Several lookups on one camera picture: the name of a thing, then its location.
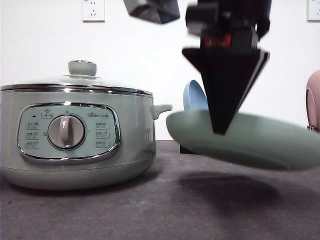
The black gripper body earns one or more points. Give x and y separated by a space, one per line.
229 24

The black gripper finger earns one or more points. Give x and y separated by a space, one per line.
264 57
226 72

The green plate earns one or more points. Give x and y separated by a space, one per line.
253 139

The glass lid with green knob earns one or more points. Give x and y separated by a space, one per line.
82 76

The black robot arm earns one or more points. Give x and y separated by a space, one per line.
160 11

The blue plate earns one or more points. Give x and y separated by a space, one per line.
194 97

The pink plate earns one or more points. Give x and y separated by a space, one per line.
313 100

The black plate rack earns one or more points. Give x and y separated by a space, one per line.
146 138

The green electric steamer pot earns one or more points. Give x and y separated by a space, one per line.
76 139

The white wall socket right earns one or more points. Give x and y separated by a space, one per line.
313 11

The white wall socket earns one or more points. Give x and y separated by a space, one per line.
313 11
93 11

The white wall socket left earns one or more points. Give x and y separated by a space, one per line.
93 11

